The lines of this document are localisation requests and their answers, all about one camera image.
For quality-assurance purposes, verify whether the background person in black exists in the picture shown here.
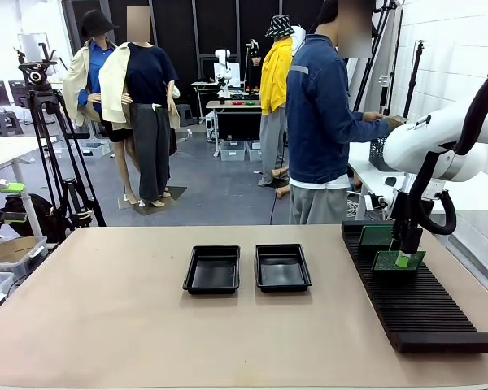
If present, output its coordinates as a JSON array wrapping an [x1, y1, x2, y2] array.
[[243, 54, 266, 89]]

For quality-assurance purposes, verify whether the black plastic stool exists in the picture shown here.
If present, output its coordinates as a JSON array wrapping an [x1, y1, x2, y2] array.
[[176, 103, 197, 127]]

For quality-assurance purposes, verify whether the dark mannequin floor mat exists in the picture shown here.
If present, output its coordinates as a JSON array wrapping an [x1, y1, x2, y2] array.
[[136, 185, 188, 215]]

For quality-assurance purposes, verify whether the black light stand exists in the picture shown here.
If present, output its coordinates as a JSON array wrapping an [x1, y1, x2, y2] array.
[[399, 39, 427, 119]]

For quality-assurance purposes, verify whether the clear bin with cardboard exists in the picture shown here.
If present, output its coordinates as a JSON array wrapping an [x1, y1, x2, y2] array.
[[0, 235, 49, 282]]

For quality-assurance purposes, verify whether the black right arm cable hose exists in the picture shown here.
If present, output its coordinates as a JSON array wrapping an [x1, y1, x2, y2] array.
[[410, 60, 488, 236]]

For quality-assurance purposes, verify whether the white desk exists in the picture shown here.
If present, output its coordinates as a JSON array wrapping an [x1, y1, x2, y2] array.
[[0, 136, 59, 239]]

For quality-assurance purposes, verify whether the background work table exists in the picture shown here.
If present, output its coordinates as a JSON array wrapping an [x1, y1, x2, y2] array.
[[205, 99, 264, 158]]

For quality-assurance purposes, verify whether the mannequin with black hat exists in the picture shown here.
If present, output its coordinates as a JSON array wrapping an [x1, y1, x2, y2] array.
[[61, 9, 142, 206]]

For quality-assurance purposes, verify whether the grey woven plastic basket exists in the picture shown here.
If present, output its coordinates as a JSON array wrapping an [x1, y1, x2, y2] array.
[[368, 136, 390, 172]]

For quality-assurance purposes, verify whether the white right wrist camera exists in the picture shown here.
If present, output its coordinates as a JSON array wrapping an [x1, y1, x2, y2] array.
[[420, 178, 447, 201]]

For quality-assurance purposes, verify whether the small white background robot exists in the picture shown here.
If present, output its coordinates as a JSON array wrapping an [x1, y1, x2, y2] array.
[[213, 48, 233, 98]]

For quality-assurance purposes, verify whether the black camera tripod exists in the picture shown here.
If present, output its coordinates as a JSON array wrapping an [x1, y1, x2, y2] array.
[[26, 89, 107, 245]]

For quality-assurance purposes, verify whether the mannequin with yellow jacket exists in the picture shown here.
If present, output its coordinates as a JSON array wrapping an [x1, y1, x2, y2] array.
[[257, 15, 297, 189]]

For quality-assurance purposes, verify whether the person's right forearm denim sleeve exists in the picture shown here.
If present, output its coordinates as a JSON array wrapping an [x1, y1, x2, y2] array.
[[341, 111, 391, 144]]

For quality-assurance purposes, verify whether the black slotted board rack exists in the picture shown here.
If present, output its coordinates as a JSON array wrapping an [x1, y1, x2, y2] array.
[[340, 220, 488, 354]]

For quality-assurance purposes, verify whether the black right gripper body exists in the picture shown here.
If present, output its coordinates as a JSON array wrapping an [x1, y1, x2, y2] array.
[[390, 189, 425, 254]]

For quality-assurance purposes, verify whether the person's right hand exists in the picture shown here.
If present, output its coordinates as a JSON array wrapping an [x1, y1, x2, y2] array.
[[361, 111, 391, 124]]

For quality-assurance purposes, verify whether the black step stool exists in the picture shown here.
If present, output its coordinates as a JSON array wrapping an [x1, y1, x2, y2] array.
[[0, 110, 24, 137]]

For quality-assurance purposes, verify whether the black plastic ESD tray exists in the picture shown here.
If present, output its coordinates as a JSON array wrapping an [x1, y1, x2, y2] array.
[[254, 243, 313, 293], [182, 245, 242, 295]]

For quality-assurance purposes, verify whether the green circuit board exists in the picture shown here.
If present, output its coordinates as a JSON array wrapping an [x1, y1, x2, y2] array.
[[357, 223, 395, 249], [370, 249, 427, 274]]

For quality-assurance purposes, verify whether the black bag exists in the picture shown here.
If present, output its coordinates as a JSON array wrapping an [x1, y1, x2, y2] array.
[[2, 193, 72, 245]]

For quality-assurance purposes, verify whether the person in denim jacket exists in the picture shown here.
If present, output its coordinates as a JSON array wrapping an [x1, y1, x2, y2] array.
[[285, 0, 406, 226]]

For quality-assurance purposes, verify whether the black tripod stand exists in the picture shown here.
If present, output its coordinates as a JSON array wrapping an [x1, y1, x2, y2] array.
[[351, 0, 403, 119]]

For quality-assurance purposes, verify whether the mannequin with navy t-shirt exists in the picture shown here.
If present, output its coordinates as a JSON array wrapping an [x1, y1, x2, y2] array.
[[98, 5, 182, 209]]

